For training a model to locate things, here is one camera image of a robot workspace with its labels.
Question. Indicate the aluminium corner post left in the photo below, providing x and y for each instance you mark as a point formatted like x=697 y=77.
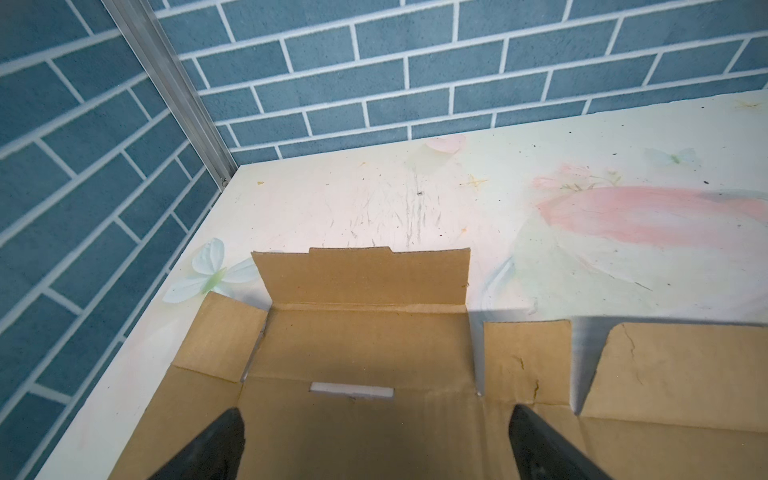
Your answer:
x=142 y=31

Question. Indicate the flat unfolded cardboard box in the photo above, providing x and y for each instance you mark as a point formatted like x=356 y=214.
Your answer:
x=365 y=367

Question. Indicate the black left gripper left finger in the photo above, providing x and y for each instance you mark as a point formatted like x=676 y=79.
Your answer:
x=215 y=453

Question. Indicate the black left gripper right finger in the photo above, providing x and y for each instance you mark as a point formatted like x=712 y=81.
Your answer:
x=541 y=452

